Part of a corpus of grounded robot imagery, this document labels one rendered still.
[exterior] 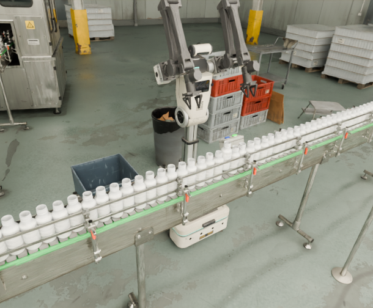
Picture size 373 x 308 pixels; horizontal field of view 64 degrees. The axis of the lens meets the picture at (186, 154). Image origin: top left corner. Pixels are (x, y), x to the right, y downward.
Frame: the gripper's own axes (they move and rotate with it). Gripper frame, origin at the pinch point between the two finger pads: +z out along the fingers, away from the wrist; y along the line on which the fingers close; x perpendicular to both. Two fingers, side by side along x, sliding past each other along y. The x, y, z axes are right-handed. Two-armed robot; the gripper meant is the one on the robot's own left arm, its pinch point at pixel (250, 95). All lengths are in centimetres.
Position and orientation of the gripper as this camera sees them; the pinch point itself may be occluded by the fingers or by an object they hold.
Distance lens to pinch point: 206.5
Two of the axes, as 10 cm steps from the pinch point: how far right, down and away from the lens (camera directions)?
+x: -5.7, 0.4, 8.2
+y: 7.9, -2.2, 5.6
